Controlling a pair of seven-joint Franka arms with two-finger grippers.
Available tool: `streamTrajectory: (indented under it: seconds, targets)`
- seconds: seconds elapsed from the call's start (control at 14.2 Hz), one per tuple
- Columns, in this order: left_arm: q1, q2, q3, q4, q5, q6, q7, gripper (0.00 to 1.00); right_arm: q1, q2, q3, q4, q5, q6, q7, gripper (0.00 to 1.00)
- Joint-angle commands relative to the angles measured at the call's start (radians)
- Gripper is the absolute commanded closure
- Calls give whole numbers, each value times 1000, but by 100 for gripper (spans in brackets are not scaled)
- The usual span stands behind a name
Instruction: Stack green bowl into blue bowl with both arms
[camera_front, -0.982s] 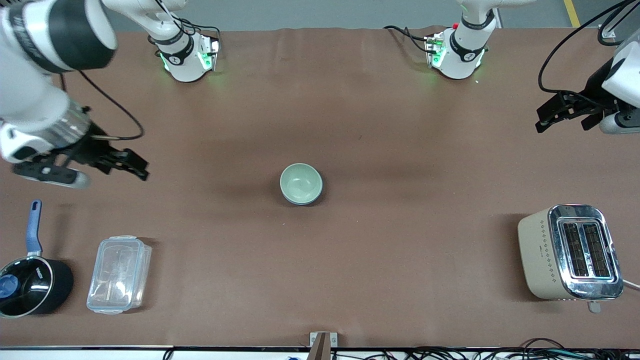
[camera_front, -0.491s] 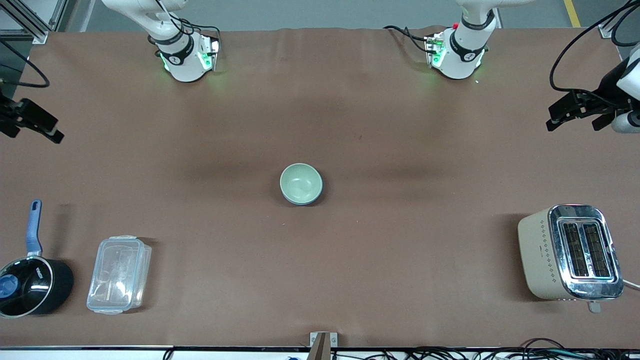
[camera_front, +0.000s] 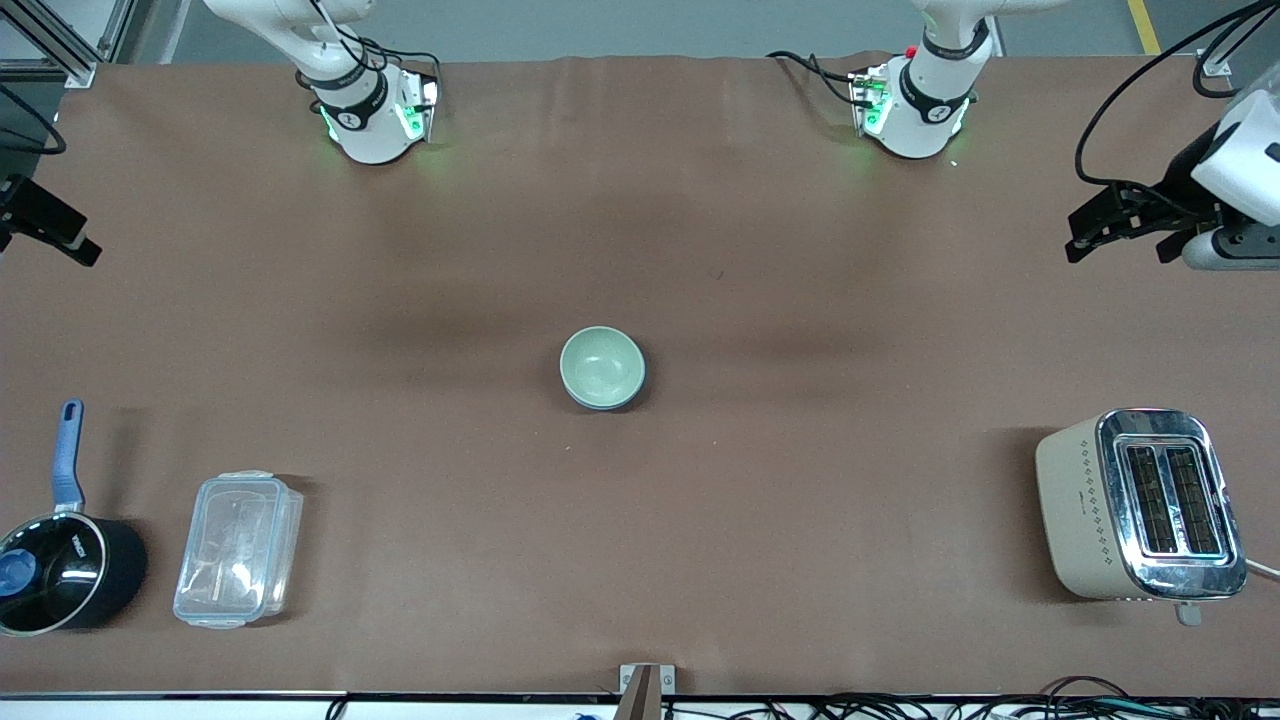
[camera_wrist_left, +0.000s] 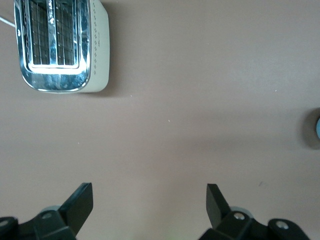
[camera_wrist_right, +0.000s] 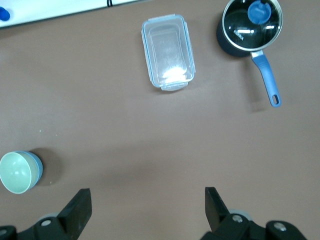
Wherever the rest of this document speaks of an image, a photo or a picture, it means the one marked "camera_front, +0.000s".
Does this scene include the green ceramic bowl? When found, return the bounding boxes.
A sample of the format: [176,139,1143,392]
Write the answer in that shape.
[559,326,646,406]

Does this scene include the blue ceramic bowl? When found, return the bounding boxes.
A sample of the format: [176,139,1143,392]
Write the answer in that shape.
[565,370,647,412]

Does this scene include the beige chrome two-slot toaster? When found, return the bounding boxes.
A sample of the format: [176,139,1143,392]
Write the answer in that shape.
[1035,408,1249,628]

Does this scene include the glass pot lid blue knob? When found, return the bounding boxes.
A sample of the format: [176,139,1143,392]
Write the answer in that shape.
[0,512,107,636]

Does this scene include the clear plastic lidded container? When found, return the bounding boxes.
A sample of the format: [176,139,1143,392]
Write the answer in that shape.
[173,470,304,631]

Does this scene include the brown table mat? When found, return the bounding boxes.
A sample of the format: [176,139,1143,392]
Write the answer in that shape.
[0,52,1280,698]

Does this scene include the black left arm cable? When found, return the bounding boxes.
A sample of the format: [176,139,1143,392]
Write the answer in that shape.
[1075,0,1280,191]

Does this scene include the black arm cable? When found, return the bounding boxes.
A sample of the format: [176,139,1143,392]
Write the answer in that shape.
[1075,0,1280,191]
[0,85,67,157]

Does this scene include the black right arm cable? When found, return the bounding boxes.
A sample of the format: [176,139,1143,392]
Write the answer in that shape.
[0,85,67,157]

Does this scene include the black saucepan blue handle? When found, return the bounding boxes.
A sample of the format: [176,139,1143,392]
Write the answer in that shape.
[0,400,149,638]

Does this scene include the black left base cable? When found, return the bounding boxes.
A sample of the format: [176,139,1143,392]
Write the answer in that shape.
[767,50,863,106]

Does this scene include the black base cable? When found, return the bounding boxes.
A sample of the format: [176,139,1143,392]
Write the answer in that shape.
[310,0,442,111]
[767,50,863,106]

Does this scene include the black right base cable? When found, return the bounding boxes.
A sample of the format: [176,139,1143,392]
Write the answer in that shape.
[310,0,442,111]

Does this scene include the tangled black floor cables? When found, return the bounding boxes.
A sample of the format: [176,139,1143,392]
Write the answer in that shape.
[800,677,1280,720]

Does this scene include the metal bracket with post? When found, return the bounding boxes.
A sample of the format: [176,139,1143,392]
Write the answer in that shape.
[615,663,676,720]

